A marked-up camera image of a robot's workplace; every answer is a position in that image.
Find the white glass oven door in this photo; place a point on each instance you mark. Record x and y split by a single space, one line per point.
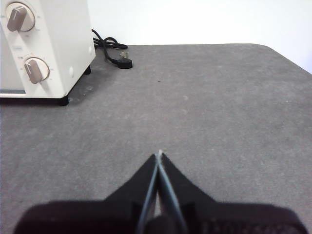
12 91

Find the white toaster oven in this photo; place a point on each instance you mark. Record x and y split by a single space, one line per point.
63 48

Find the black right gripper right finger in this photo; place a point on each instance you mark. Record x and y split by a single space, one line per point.
219 217

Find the large-marked temperature oven knob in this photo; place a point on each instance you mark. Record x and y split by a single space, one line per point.
20 17

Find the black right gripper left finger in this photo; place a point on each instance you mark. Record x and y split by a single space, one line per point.
97 217

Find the timer oven knob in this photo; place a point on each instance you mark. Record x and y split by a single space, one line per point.
36 70

